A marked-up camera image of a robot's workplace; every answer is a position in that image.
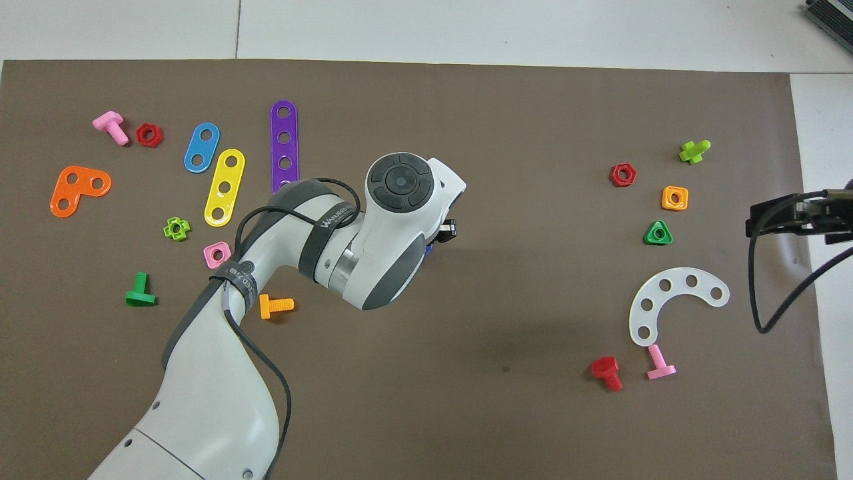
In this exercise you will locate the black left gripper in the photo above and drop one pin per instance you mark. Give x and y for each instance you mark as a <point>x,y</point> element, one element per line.
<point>446,230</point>

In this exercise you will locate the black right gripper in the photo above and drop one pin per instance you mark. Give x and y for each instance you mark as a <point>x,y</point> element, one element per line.
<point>826,213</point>

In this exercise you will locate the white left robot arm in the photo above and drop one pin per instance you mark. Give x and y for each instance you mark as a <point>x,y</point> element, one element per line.
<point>200,400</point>

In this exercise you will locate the lime green cross-head screw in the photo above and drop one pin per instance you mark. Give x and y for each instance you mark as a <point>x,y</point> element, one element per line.
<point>693,153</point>

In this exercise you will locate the orange square plastic nut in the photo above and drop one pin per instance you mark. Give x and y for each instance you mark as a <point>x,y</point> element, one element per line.
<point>665,198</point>

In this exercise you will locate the green triangular plastic nut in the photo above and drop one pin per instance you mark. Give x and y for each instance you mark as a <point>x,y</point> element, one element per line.
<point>648,240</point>

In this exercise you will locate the red hexagonal plastic nut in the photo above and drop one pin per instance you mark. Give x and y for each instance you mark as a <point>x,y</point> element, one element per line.
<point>614,175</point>
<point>140,135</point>

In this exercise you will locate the orange plastic screw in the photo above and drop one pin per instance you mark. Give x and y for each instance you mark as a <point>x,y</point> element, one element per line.
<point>266,306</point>

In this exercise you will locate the pink plastic screw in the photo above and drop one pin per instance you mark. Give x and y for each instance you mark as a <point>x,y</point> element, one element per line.
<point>110,122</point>
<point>656,360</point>

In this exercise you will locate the red plastic screw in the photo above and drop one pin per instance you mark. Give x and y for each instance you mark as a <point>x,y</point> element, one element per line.
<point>605,366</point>

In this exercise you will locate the pink square plastic nut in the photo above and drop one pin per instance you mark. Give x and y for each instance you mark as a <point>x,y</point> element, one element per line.
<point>208,255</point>

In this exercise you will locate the lime green cross nut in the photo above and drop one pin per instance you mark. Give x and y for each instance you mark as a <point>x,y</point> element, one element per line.
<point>167,230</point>

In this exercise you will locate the dark green plastic screw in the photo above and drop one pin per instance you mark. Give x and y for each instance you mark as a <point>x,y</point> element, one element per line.
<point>140,296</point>

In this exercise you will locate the white curved five-hole strip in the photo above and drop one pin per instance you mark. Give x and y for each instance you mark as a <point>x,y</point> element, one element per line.
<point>678,281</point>

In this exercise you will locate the brown table mat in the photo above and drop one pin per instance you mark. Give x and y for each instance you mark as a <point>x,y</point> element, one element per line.
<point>466,400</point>

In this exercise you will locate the purple four-hole plastic strip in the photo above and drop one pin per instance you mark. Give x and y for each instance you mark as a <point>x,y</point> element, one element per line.
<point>284,150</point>

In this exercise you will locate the dark grey ribbed device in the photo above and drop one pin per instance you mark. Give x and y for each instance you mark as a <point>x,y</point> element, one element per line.
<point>836,16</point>

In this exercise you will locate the yellow three-hole plastic strip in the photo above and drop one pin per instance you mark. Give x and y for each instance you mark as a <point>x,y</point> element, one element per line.
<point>228,174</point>

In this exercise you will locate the blue two-hole plastic strip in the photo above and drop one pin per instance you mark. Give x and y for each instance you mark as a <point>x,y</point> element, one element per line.
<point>202,147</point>

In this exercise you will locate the orange three-hole angled plate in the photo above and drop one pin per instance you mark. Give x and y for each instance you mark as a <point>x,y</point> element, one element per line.
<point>80,193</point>

